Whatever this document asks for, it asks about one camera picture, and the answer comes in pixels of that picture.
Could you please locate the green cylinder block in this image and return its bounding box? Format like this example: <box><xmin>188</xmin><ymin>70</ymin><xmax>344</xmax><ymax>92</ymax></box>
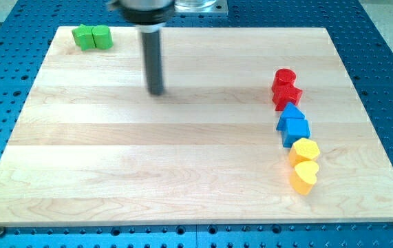
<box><xmin>92</xmin><ymin>25</ymin><xmax>113</xmax><ymax>50</ymax></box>

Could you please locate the blue cube block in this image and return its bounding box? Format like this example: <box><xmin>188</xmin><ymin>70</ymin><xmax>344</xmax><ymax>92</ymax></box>
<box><xmin>282</xmin><ymin>118</ymin><xmax>310</xmax><ymax>148</ymax></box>

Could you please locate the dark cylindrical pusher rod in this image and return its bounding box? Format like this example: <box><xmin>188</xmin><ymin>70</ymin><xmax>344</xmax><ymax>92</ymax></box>
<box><xmin>138</xmin><ymin>24</ymin><xmax>164</xmax><ymax>96</ymax></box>

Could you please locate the blue triangle block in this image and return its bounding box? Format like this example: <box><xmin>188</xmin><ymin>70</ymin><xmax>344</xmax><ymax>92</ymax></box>
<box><xmin>276</xmin><ymin>103</ymin><xmax>305</xmax><ymax>131</ymax></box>

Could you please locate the light wooden board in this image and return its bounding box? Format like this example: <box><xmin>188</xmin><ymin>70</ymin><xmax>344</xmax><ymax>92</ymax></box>
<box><xmin>0</xmin><ymin>26</ymin><xmax>393</xmax><ymax>227</ymax></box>

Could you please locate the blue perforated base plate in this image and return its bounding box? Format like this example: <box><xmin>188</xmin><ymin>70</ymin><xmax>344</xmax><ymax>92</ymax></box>
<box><xmin>0</xmin><ymin>1</ymin><xmax>393</xmax><ymax>247</ymax></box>

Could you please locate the red cylinder block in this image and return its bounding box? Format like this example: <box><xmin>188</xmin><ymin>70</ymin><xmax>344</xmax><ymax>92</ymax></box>
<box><xmin>271</xmin><ymin>68</ymin><xmax>297</xmax><ymax>92</ymax></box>

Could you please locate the yellow hexagon block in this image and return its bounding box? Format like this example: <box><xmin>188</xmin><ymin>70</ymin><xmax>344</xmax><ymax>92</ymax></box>
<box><xmin>288</xmin><ymin>138</ymin><xmax>321</xmax><ymax>167</ymax></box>

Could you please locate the yellow heart block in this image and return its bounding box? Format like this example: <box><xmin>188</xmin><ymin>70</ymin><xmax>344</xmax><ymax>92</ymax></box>
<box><xmin>289</xmin><ymin>161</ymin><xmax>319</xmax><ymax>196</ymax></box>

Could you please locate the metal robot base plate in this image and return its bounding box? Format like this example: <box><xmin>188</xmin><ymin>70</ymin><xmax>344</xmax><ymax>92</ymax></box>
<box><xmin>175</xmin><ymin>0</ymin><xmax>229</xmax><ymax>14</ymax></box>

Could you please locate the green star block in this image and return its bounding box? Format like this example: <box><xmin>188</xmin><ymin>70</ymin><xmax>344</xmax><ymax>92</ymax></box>
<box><xmin>72</xmin><ymin>24</ymin><xmax>96</xmax><ymax>50</ymax></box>

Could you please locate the red star block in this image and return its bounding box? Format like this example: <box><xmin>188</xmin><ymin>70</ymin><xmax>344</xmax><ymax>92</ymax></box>
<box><xmin>273</xmin><ymin>85</ymin><xmax>303</xmax><ymax>111</ymax></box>

